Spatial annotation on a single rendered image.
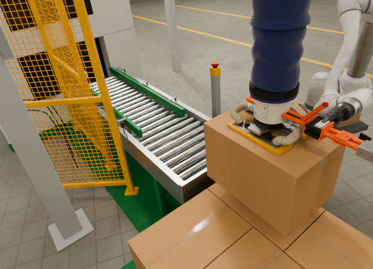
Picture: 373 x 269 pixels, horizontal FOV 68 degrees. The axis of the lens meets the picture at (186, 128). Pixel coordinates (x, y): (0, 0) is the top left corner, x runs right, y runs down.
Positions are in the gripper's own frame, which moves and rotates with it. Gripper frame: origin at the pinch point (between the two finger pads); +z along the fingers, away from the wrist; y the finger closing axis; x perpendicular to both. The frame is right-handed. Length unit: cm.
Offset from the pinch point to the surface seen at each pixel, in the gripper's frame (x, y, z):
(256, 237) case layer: 10, 65, 24
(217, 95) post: 119, 46, -49
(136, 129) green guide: 140, 57, 25
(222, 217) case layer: 32, 66, 28
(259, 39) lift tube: 28.6, -34.8, 9.1
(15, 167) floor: 264, 120, 123
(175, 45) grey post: 345, 75, -161
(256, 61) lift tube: 29.6, -25.1, 8.7
